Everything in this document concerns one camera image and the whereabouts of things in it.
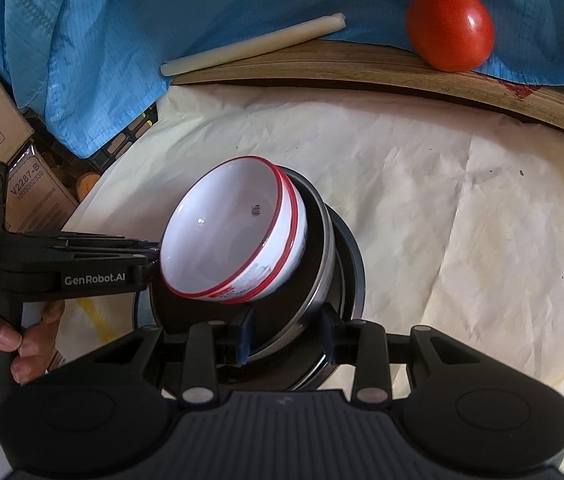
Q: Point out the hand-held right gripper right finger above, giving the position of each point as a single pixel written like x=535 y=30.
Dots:
x=329 y=337

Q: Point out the person's left hand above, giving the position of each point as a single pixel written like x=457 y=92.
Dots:
x=36 y=350

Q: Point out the light blue cloth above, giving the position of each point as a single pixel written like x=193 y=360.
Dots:
x=211 y=0

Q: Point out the white bowl with red rim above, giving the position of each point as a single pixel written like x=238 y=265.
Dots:
x=221 y=230
x=297 y=230

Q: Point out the large steel plate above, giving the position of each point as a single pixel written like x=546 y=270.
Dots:
x=360 y=285

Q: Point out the black plastic crate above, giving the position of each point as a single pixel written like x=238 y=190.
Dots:
x=116 y=150

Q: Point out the wooden rolling pin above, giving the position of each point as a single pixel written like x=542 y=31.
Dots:
x=252 y=45

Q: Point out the steel bowl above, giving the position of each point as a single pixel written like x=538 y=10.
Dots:
x=319 y=240

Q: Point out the wooden board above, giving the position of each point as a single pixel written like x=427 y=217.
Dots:
x=362 y=67

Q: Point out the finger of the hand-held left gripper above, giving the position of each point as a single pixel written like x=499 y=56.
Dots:
x=86 y=245

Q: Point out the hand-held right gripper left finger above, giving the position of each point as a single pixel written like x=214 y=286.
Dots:
x=246 y=335

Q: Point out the red tomato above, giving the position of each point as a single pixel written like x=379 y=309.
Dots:
x=449 y=27

